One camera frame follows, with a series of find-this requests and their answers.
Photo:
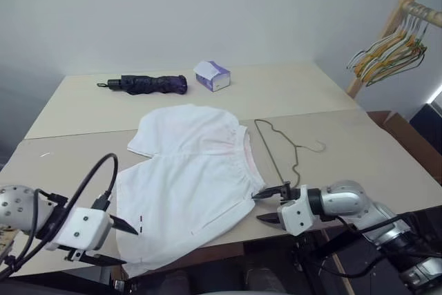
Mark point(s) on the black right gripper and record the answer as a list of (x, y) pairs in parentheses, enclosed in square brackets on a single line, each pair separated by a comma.
[(289, 193)]

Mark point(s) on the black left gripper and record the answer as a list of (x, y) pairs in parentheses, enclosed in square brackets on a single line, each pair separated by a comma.
[(75, 255)]

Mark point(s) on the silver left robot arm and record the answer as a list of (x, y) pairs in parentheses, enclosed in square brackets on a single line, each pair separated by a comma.
[(20, 208)]

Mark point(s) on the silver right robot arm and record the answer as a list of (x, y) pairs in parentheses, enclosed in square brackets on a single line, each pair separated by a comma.
[(348, 200)]

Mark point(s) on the white shorts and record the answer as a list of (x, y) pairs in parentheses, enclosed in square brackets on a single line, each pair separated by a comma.
[(186, 177)]

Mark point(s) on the dark rounded shape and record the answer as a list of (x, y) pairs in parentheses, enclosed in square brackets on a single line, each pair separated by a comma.
[(264, 281)]

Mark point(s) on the small white scrap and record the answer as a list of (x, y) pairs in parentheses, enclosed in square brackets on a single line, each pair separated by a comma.
[(45, 154)]

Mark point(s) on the purple tissue box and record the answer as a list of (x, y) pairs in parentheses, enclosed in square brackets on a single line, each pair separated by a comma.
[(214, 75)]

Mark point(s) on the brown cardboard box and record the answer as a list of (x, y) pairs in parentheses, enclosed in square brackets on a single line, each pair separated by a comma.
[(404, 136)]

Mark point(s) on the folded dark purple umbrella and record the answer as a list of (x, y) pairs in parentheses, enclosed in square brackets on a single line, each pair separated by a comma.
[(152, 84)]

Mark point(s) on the black box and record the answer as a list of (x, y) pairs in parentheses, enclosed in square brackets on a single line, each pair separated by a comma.
[(428, 122)]

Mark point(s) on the bunch of hangers on rack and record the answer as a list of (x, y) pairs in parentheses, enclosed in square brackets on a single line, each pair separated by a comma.
[(386, 41)]

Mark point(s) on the wooden clothes rack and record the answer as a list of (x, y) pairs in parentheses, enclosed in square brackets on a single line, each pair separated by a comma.
[(393, 23)]

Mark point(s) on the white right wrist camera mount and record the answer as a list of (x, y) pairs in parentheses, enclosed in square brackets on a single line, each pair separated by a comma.
[(297, 212)]

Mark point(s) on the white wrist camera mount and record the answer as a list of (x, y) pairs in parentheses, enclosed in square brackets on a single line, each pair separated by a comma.
[(83, 227), (297, 212)]

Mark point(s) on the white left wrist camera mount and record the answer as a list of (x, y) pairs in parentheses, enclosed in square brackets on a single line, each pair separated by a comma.
[(83, 227)]

